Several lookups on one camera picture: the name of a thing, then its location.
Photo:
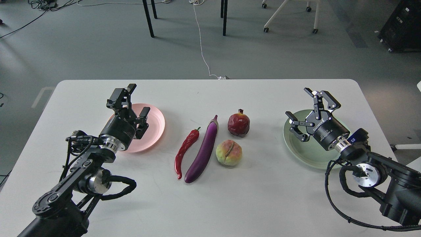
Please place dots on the yellow-pink peach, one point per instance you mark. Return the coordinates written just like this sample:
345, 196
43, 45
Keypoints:
229, 153

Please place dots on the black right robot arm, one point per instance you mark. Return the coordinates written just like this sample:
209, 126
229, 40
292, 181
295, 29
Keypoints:
363, 173

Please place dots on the red chili pepper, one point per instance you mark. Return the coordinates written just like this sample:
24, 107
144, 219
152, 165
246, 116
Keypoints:
187, 143

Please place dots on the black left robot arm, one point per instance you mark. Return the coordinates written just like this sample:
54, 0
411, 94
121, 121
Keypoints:
64, 210

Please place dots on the black equipment case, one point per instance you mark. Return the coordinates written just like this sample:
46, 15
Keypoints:
401, 32

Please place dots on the purple eggplant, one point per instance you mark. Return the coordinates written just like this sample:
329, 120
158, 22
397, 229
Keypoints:
203, 156

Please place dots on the black table legs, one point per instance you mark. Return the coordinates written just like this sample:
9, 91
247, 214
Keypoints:
223, 15

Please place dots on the green plate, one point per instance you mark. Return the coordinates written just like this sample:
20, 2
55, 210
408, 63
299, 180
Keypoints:
311, 152

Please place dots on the red pomegranate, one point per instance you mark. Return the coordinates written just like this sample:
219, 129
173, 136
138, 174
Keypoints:
239, 124

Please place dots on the white rolling chair base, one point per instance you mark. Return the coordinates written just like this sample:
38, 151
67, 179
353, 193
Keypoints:
310, 5

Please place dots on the pink plate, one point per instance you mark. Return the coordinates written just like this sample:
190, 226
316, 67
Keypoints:
156, 122

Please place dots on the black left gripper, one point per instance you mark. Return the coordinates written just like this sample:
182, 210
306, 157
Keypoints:
124, 126

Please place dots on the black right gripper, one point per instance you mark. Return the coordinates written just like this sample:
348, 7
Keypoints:
320, 123

